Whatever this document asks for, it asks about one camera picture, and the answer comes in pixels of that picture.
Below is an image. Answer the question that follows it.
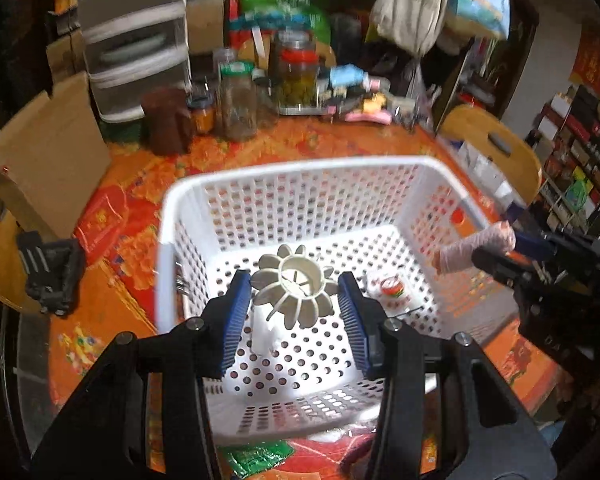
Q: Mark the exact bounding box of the pink soft sock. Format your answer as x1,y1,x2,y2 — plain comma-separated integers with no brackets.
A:
432,221,517,276

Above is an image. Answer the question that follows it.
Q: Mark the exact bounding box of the red wall poster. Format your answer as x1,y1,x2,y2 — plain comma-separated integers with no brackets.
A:
568,22,600,99

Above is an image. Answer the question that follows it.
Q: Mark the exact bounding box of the light blue packet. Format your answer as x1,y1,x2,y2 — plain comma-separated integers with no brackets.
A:
328,64,370,89

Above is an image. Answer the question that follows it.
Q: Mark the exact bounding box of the brown cardboard sheet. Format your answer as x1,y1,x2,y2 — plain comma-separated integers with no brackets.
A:
0,71,112,242

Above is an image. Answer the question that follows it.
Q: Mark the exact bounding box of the plastic drawer unit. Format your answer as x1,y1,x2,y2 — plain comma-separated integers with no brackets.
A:
76,0,192,124

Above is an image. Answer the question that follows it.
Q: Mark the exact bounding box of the shelf of boxes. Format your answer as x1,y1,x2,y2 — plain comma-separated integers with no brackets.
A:
529,84,600,242

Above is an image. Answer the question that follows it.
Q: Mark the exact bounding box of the small orange-filled jar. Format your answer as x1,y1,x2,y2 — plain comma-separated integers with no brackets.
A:
187,95,216,136

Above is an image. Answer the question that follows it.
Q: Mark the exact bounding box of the large red-lidded glass jar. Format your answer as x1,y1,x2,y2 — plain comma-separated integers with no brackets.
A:
278,32,321,112

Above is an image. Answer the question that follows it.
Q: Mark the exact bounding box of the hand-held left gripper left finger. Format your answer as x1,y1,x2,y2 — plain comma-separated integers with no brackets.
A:
27,269,253,480

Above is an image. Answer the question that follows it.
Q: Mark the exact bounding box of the white flower-shaped plastic piece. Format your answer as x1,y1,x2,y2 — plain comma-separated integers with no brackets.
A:
249,243,342,332

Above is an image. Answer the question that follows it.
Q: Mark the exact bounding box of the black plastic device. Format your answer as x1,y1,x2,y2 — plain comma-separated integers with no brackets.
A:
16,232,86,316

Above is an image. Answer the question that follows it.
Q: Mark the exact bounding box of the brown canister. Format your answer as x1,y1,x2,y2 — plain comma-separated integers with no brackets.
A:
140,87,197,156

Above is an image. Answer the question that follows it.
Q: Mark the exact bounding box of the green bag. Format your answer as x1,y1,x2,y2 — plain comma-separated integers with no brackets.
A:
236,0,332,42

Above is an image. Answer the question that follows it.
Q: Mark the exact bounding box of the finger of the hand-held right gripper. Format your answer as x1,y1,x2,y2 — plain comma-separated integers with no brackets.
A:
471,248,537,289
504,202,552,262

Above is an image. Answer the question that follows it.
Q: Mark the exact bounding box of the wooden chair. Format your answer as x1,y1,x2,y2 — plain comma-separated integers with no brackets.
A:
0,185,53,313
439,105,544,207

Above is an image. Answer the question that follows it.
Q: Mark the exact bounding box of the tall glass jar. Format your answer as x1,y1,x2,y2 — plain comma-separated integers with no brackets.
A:
218,62,259,142

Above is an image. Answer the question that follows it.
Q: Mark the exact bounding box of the yellow small box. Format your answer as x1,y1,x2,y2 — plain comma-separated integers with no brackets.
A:
362,92,389,114

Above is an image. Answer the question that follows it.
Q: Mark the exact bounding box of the beige canvas bag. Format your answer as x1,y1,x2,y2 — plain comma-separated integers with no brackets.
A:
369,0,454,57

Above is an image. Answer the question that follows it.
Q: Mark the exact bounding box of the pink flat packet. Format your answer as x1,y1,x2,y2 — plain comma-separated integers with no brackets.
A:
345,110,394,125

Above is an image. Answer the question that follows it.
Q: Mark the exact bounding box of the white perforated plastic basket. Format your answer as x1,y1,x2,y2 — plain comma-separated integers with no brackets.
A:
157,156,507,447

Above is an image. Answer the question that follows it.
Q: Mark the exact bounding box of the green foil packet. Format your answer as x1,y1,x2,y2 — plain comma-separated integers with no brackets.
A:
220,439,297,480

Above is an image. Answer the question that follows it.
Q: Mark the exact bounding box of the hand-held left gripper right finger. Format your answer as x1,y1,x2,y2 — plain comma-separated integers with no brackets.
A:
336,271,558,480

